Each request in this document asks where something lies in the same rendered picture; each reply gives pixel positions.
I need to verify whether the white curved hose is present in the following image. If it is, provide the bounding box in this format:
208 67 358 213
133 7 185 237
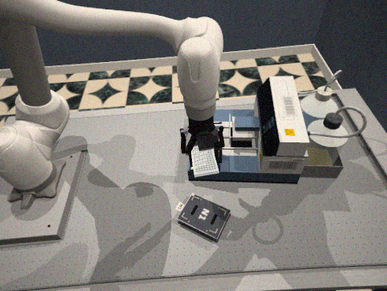
300 70 342 94

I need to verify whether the white plastic bottle with liquid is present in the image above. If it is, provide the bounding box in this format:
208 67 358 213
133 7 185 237
300 87 337 130

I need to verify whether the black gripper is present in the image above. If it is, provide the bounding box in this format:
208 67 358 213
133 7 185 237
180 116 225 166

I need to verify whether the clear bottle with black cap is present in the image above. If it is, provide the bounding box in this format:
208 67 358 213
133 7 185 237
305 112 348 166

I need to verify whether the white label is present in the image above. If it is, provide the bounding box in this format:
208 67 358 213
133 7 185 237
176 202 184 211

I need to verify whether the grey curved hose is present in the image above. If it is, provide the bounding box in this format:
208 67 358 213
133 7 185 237
310 106 367 138

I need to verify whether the dark grey rectangular frame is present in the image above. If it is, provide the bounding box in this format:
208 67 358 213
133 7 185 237
177 193 231 242

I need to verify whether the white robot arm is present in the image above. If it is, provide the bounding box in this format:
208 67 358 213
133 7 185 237
0 0 223 209

